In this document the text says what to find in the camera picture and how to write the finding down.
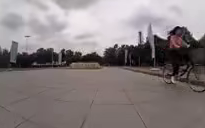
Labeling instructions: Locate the grass strip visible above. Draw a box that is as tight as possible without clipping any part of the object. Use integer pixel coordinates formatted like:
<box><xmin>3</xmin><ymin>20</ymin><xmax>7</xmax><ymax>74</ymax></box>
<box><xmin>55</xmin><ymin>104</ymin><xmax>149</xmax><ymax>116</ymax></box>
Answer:
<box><xmin>129</xmin><ymin>65</ymin><xmax>205</xmax><ymax>73</ymax></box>

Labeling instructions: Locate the wide white banner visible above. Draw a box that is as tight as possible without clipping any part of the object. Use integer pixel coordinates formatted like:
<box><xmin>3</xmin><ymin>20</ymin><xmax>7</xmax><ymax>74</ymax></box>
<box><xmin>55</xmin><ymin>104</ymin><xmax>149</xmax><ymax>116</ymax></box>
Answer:
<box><xmin>9</xmin><ymin>40</ymin><xmax>20</xmax><ymax>65</ymax></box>

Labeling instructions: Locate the person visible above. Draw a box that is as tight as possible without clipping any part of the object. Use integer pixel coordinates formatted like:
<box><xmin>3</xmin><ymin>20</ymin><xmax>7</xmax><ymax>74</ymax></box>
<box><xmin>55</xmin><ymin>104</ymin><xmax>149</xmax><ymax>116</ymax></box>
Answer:
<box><xmin>165</xmin><ymin>25</ymin><xmax>191</xmax><ymax>85</ymax></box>

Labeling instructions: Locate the bicycle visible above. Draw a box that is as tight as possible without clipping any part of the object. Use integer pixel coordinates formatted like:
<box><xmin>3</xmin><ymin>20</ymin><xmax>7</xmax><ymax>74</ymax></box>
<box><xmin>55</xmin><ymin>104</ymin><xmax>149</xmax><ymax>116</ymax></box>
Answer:
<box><xmin>161</xmin><ymin>49</ymin><xmax>205</xmax><ymax>94</ymax></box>

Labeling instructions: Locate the dark tower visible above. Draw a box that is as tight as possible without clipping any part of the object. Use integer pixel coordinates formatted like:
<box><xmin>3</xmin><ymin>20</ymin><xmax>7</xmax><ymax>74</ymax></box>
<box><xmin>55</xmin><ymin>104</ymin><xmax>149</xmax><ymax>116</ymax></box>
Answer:
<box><xmin>137</xmin><ymin>30</ymin><xmax>143</xmax><ymax>46</ymax></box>

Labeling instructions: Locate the tall white feather flag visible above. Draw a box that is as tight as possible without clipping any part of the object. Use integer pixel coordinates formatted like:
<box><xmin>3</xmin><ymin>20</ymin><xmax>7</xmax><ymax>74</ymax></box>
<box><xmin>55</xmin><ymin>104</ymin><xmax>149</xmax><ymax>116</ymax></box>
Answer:
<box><xmin>146</xmin><ymin>23</ymin><xmax>162</xmax><ymax>72</ymax></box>

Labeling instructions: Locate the pale side path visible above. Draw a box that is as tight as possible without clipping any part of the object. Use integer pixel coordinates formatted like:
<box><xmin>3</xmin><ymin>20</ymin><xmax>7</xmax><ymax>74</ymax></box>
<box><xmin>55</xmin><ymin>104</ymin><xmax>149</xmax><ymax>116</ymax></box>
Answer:
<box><xmin>143</xmin><ymin>68</ymin><xmax>205</xmax><ymax>86</ymax></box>

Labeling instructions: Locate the floodlight pole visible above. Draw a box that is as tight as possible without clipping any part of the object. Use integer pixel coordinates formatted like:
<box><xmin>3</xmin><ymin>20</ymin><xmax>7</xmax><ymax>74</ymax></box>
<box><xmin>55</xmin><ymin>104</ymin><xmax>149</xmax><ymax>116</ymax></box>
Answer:
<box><xmin>23</xmin><ymin>34</ymin><xmax>32</xmax><ymax>54</ymax></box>

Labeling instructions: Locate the grey paved slab plaza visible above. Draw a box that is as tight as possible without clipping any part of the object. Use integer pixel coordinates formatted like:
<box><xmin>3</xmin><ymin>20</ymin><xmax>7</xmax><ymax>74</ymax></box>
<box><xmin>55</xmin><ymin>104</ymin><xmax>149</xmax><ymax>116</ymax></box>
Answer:
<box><xmin>0</xmin><ymin>66</ymin><xmax>205</xmax><ymax>128</ymax></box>

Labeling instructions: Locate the small white banner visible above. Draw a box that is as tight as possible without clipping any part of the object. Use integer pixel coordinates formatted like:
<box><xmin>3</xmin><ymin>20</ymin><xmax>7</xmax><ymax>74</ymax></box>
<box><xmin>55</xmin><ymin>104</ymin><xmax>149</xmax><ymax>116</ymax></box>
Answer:
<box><xmin>123</xmin><ymin>49</ymin><xmax>129</xmax><ymax>66</ymax></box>
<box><xmin>57</xmin><ymin>52</ymin><xmax>63</xmax><ymax>66</ymax></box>

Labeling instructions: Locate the dark kerb strip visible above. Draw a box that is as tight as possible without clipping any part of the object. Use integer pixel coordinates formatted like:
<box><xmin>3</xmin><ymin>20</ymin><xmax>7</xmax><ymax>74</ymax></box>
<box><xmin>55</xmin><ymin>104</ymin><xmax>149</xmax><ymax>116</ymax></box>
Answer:
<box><xmin>122</xmin><ymin>66</ymin><xmax>205</xmax><ymax>91</ymax></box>

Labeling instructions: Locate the row of trees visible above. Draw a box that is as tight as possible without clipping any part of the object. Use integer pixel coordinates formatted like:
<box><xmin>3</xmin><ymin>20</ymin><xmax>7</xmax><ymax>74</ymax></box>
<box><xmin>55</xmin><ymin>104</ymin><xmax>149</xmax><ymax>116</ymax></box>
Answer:
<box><xmin>0</xmin><ymin>45</ymin><xmax>104</xmax><ymax>68</ymax></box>
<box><xmin>102</xmin><ymin>26</ymin><xmax>205</xmax><ymax>67</ymax></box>

